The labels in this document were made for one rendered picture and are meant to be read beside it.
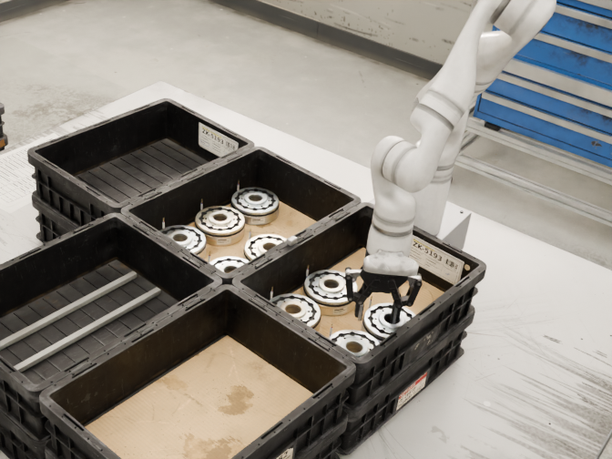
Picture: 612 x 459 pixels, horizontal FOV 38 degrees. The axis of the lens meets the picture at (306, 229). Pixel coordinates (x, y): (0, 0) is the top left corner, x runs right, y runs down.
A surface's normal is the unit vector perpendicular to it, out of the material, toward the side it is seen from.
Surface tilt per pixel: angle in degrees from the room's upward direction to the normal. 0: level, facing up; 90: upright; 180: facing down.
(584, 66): 90
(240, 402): 0
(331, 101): 0
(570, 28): 90
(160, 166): 0
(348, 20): 90
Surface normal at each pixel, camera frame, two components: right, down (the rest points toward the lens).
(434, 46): -0.57, 0.42
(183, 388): 0.09, -0.82
